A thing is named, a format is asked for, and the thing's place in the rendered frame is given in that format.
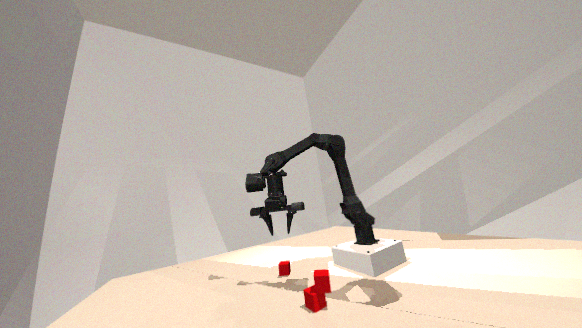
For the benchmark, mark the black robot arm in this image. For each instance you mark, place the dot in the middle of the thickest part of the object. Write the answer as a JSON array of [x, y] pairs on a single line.
[[352, 207]]

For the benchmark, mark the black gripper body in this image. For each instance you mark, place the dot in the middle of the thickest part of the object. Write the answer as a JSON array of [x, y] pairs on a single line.
[[290, 208]]

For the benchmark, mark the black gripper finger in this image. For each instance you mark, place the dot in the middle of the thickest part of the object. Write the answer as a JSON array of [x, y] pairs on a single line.
[[289, 220], [268, 221]]

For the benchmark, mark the red cube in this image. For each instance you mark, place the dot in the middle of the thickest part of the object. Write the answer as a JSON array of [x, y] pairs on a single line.
[[322, 281], [314, 301], [284, 268]]

